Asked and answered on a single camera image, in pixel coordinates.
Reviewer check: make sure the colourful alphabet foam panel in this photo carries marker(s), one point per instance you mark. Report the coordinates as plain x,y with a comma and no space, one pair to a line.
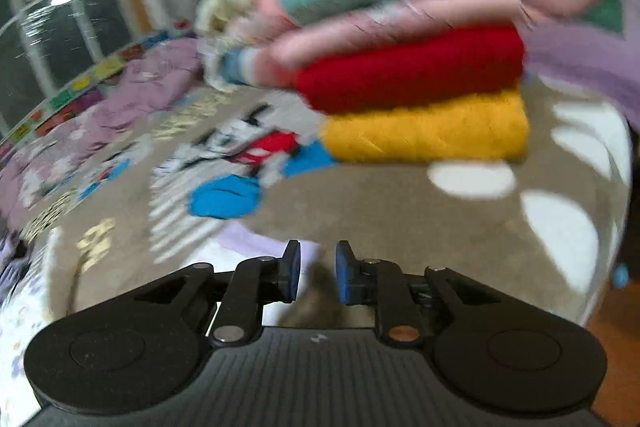
90,77

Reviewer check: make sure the cartoon printed blanket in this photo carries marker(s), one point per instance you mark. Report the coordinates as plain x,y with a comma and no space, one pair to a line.
375,207

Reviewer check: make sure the blue pink striped garment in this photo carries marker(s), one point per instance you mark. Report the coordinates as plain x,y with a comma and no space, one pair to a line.
245,67

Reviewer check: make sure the pink folded garment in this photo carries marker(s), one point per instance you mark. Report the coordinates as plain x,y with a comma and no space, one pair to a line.
390,24

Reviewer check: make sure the purple quilt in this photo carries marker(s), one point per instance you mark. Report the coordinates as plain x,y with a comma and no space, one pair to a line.
140,82

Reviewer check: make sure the yellow folded sweater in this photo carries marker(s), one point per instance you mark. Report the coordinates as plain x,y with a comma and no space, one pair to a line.
430,132

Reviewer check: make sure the red folded sweater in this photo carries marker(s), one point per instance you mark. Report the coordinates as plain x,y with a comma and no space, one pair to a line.
410,72

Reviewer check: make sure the wood framed window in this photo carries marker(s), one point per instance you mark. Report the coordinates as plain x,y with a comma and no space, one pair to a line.
50,32

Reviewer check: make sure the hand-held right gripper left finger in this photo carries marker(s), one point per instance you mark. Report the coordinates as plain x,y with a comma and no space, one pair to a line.
292,269

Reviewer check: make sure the lavender green cloth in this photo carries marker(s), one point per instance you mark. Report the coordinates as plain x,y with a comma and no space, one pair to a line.
575,52

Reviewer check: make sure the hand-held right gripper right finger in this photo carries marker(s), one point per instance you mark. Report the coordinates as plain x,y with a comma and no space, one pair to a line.
344,272

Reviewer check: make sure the small blue object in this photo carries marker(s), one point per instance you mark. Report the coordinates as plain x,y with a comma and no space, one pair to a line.
620,275

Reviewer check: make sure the white purple floral garment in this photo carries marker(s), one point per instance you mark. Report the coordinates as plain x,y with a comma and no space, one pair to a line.
30,322

